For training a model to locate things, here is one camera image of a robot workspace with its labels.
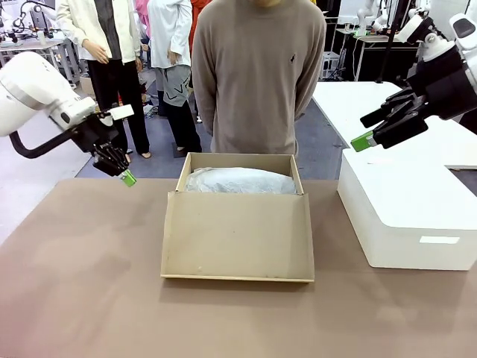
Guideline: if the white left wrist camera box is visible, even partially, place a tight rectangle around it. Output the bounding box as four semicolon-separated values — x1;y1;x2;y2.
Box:
107;104;135;122

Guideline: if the person in beige sweater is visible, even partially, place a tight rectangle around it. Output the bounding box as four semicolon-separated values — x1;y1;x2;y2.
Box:
190;0;327;156

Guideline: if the white tissue wrapping paper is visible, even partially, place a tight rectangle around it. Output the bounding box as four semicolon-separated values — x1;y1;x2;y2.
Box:
184;166;298;195

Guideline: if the mannequin in white shirt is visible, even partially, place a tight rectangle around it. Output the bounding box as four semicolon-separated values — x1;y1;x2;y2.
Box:
146;0;203;154

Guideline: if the black stand pole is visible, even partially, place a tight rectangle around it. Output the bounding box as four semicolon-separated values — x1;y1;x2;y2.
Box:
375;0;407;84

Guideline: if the white side table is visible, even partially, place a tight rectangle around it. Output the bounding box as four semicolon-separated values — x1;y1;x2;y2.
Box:
312;81;477;171

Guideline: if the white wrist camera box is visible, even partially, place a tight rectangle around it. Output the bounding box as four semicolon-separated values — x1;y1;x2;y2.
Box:
397;13;435;43
107;104;135;122

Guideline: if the background work table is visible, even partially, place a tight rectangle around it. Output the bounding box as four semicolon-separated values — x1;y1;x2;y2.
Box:
334;28;420;82

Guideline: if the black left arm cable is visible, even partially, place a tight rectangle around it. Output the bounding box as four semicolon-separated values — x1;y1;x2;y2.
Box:
8;129;75;160

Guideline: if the brown cardboard shoe box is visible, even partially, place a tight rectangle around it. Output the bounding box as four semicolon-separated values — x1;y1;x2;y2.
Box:
159;151;316;285

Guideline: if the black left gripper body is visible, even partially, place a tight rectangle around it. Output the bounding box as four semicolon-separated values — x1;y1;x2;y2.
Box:
72;113;121;155

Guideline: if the pink garment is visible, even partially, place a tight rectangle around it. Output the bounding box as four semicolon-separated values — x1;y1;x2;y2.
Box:
133;0;151;40

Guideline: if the background grey lab table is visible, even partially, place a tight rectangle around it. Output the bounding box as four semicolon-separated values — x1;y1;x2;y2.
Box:
0;35;81;85

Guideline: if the white box lid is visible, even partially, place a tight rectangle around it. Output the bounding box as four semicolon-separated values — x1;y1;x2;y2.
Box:
336;147;477;271

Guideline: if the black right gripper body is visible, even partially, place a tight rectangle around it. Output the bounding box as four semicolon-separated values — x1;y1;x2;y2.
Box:
408;46;477;121

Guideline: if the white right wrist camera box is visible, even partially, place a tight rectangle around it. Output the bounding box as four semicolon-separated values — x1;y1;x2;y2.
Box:
397;13;435;43

